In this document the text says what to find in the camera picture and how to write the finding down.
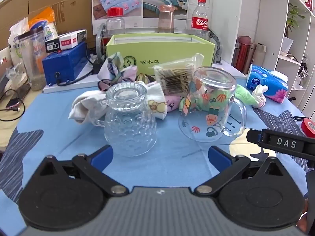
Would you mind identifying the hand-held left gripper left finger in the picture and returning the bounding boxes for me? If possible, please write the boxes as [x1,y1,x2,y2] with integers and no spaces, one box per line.
[37,145,130,197]

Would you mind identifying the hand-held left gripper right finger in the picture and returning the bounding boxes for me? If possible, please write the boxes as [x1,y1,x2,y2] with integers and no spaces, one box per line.
[194,146,286,197]

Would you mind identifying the green towel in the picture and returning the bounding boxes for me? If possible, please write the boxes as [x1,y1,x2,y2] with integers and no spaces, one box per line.
[235,85,259,106]

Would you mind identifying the pink cloth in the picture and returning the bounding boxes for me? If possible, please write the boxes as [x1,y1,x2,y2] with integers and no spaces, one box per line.
[164,95,183,112]

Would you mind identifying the floral patterned cloth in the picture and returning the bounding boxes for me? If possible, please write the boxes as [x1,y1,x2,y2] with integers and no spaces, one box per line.
[97,52,138,91]

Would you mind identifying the striped green sock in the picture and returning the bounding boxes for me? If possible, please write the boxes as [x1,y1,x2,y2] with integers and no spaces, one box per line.
[136,73,151,83]

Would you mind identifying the bag of cotton swabs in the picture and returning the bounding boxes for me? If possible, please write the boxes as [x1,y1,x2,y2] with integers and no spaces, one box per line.
[154,53,205,97]

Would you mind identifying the green cardboard box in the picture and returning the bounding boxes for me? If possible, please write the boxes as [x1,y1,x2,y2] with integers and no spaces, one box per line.
[106,33,216,79]

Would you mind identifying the red tape roll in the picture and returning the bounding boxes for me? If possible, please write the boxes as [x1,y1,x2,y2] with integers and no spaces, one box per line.
[301,118,315,138]

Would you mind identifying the clear glass mug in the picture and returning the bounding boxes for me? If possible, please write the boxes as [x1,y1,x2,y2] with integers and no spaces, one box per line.
[178,66,247,142]

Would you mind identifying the textured glass mug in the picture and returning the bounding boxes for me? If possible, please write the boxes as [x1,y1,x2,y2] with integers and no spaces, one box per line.
[95,82,158,157]

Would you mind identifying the blue printed tablecloth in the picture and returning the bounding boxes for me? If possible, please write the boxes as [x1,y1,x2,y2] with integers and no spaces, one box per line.
[0,77,315,227]

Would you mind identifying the white bunny toy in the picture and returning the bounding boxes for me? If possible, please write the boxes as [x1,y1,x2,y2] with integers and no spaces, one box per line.
[251,85,269,109]

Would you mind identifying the blue tissue pack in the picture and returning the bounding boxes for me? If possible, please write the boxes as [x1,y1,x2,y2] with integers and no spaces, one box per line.
[247,64,289,104]

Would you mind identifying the tan thermos bottle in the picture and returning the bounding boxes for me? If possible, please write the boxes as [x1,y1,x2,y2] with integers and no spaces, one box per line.
[253,43,268,67]

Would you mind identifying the grey thermos bottle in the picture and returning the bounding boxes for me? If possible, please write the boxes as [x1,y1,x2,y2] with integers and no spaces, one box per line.
[246,42,258,74]

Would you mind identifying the red thermos bottle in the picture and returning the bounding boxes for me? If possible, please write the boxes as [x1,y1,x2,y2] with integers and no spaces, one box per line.
[236,36,252,73]

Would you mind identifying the blue metal box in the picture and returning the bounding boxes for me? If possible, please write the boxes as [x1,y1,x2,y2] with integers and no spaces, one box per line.
[42,41,89,87]

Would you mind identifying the clear plastic tumbler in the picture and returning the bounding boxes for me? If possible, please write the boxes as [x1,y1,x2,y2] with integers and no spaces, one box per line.
[15,28,48,91]

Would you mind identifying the white box with red label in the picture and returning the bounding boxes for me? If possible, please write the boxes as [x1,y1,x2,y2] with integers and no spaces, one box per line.
[45,29,88,54]

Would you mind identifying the white shelf unit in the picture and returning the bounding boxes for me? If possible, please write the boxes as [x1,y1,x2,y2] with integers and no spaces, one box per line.
[231,0,315,115]

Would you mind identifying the green plant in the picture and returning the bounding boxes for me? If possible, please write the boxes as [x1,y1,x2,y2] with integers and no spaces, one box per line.
[287,2,306,33]

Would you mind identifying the red cap plastic jar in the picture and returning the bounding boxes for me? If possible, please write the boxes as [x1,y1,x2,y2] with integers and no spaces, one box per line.
[106,7,126,37]

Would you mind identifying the red label cola bottle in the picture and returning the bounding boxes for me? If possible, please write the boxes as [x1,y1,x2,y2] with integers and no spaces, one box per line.
[191,0,209,40]

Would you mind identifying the white plastic bag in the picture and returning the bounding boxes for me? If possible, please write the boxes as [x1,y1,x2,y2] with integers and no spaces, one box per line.
[8,18,30,65]

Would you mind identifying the pink glass bottle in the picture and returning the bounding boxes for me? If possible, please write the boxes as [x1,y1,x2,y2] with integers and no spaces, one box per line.
[158,5,176,33]

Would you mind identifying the orange snack bag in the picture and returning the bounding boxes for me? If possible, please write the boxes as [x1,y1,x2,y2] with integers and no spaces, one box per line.
[28,6,59,74]

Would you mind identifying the black power cable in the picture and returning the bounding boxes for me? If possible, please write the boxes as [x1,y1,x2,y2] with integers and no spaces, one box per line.
[56,59,104,87]

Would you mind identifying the wall poster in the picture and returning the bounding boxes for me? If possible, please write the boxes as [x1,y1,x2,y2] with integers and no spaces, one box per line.
[92,0,190,36]

